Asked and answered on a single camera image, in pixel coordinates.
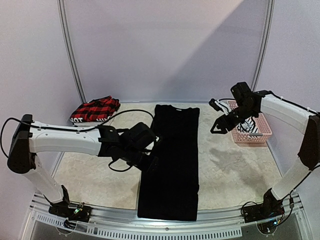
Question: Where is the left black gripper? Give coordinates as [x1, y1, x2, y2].
[121, 148, 160, 176]

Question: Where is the black t-shirt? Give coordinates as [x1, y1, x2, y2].
[137, 104, 200, 221]

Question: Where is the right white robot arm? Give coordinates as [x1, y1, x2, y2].
[210, 82, 320, 201]

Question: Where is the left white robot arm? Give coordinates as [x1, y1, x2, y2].
[7, 114, 158, 217]

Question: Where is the black white striped garment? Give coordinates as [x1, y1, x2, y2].
[236, 117, 259, 134]

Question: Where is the pink plastic basket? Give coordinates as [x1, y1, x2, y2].
[231, 113, 273, 144]

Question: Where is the white folded garment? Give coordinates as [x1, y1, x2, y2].
[71, 111, 118, 127]

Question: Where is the red black plaid shirt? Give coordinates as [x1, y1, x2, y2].
[69, 95, 121, 124]

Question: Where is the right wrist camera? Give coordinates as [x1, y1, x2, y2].
[208, 98, 231, 115]

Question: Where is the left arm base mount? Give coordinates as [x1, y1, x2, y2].
[45, 185, 93, 223]

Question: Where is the right aluminium frame post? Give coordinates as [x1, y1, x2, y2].
[250, 0, 275, 91]

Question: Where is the aluminium frame post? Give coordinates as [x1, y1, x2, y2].
[57, 0, 87, 103]
[250, 0, 275, 91]

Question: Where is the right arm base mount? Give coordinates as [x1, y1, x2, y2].
[240, 188, 295, 227]

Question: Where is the aluminium front rail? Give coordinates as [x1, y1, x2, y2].
[21, 193, 313, 240]

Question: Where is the left aluminium frame post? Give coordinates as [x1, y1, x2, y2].
[57, 0, 87, 103]

